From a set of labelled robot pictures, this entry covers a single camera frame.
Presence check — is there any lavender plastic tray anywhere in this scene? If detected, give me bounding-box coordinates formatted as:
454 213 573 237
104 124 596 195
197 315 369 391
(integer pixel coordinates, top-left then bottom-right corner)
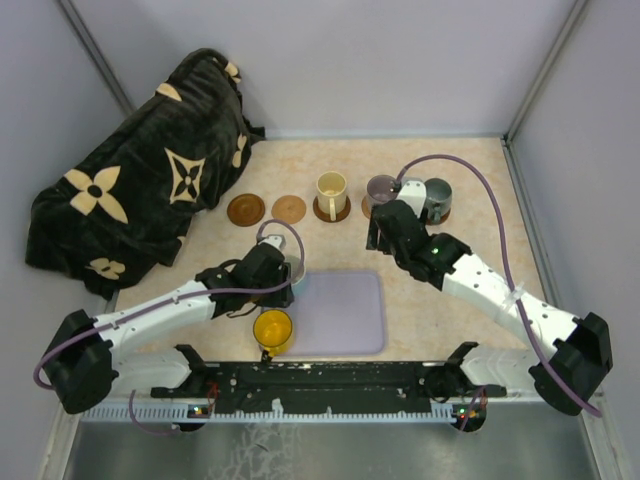
286 270 387 357

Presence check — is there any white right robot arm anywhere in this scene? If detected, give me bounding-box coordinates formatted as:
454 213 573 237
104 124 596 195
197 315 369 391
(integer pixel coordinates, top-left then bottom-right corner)
367 181 613 416

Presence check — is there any dark brown round coaster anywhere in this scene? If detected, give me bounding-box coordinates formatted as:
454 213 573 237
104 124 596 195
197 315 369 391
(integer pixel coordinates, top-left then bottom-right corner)
313 197 351 223

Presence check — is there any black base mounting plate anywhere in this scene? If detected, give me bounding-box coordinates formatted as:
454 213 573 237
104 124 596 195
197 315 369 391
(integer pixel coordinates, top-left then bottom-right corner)
151 361 478 415

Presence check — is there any grey-green mug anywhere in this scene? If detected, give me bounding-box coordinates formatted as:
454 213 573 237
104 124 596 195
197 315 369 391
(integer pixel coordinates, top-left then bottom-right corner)
425 178 453 211

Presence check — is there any black floral blanket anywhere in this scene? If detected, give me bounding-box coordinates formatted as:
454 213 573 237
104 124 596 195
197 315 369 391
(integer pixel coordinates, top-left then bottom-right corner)
25 48 265 298

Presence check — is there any white and blue mug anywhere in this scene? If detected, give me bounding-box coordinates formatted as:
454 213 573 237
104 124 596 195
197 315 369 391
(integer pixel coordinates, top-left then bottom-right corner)
285 256 306 292

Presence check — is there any light wooden coaster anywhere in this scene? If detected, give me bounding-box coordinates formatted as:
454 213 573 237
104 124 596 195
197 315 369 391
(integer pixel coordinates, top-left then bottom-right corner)
271 195 307 224

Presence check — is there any white toothed cable rail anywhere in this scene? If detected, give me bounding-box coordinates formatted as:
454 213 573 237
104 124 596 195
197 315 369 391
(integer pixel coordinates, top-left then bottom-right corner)
79 402 481 424

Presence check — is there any cream mug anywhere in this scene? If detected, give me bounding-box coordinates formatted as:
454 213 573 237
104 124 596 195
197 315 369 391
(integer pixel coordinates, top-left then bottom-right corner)
316 171 347 222

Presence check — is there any purple mug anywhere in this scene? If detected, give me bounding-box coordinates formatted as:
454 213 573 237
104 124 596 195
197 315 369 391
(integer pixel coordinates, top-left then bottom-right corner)
366 174 398 209

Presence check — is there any dark brown wooden coaster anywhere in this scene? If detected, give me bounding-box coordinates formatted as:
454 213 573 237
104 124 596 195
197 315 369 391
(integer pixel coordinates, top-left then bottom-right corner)
425 209 451 225

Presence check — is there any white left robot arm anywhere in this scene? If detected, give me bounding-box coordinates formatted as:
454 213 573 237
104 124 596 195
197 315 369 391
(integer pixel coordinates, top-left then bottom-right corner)
35 235 294 414

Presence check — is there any yellow mug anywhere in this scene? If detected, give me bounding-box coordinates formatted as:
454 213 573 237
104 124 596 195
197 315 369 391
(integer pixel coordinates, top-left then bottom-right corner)
252 309 294 363

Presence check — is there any light woven coaster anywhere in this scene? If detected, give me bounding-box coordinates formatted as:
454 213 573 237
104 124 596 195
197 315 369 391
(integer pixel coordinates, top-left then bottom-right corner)
361 196 380 219

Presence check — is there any grey aluminium frame rail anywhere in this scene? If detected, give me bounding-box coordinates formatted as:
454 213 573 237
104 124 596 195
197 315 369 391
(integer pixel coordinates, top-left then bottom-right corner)
502 0 591 144

